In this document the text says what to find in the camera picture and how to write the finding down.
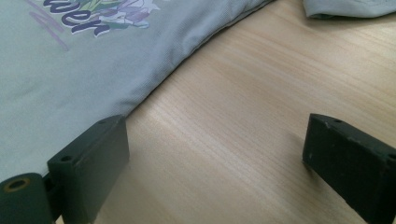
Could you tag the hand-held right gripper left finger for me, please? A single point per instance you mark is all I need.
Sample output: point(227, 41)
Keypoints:
point(93, 168)

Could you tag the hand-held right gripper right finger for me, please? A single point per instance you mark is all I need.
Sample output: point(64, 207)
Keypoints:
point(348, 161)

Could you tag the grey-blue printed T-shirt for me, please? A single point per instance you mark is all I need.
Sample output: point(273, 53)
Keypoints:
point(77, 93)

